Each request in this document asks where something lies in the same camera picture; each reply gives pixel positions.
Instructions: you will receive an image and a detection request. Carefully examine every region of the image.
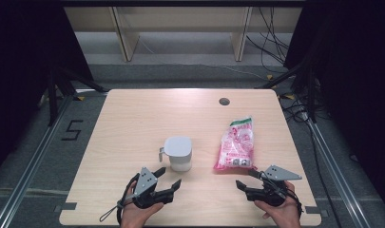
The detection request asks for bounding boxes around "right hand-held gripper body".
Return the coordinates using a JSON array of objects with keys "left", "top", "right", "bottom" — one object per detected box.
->
[{"left": 245, "top": 164, "right": 303, "bottom": 207}]

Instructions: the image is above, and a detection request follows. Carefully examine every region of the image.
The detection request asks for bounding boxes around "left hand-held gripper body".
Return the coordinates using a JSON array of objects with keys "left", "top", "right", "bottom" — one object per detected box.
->
[{"left": 132, "top": 166, "right": 175, "bottom": 209}]

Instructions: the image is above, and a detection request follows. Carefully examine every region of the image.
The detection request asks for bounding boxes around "white mug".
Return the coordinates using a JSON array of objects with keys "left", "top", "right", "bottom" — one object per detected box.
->
[{"left": 158, "top": 136, "right": 194, "bottom": 173}]

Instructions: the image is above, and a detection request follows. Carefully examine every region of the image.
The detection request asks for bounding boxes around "pink and white plastic bag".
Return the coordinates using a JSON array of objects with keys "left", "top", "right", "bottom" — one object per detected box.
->
[{"left": 213, "top": 116, "right": 257, "bottom": 174}]

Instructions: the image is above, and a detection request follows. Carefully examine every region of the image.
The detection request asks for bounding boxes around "person's left hand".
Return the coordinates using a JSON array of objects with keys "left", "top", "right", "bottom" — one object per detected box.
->
[{"left": 120, "top": 180, "right": 164, "bottom": 228}]

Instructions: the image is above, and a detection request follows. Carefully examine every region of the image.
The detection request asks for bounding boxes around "person's right hand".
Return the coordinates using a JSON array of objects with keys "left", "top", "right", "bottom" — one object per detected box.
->
[{"left": 255, "top": 180, "right": 302, "bottom": 228}]

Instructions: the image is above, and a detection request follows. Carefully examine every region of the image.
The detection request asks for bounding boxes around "black stand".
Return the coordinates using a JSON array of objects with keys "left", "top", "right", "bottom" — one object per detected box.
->
[
  {"left": 256, "top": 58, "right": 318, "bottom": 124},
  {"left": 47, "top": 65, "right": 108, "bottom": 127}
]

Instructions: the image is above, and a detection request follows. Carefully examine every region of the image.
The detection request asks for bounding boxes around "black curtain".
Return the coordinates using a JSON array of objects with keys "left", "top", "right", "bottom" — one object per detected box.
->
[
  {"left": 0, "top": 0, "right": 94, "bottom": 179},
  {"left": 283, "top": 0, "right": 385, "bottom": 217}
]

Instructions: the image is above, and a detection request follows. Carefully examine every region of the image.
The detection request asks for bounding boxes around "beige shelf unit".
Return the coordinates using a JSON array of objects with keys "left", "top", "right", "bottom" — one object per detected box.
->
[{"left": 64, "top": 6, "right": 303, "bottom": 63}]

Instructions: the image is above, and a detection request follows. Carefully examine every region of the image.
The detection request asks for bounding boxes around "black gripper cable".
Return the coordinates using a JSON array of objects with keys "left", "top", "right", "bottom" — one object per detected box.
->
[{"left": 260, "top": 172, "right": 304, "bottom": 218}]

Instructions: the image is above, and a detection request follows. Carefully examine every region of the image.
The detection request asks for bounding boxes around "grey and black lanyard cord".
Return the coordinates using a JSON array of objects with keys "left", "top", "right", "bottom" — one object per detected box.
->
[{"left": 99, "top": 176, "right": 141, "bottom": 226}]

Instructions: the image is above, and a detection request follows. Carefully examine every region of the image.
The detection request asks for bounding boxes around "dark grey table bracket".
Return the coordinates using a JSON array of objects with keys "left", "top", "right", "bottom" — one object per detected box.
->
[
  {"left": 52, "top": 202, "right": 78, "bottom": 213},
  {"left": 305, "top": 205, "right": 329, "bottom": 219}
]

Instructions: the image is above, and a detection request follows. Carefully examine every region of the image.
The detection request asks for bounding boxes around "metal floor rail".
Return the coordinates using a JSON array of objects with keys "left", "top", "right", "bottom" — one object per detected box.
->
[
  {"left": 0, "top": 89, "right": 74, "bottom": 228},
  {"left": 306, "top": 119, "right": 385, "bottom": 228}
]

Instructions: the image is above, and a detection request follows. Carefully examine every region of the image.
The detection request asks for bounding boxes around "bundle of black cables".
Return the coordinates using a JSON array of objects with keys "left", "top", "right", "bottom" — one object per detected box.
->
[{"left": 246, "top": 6, "right": 291, "bottom": 74}]

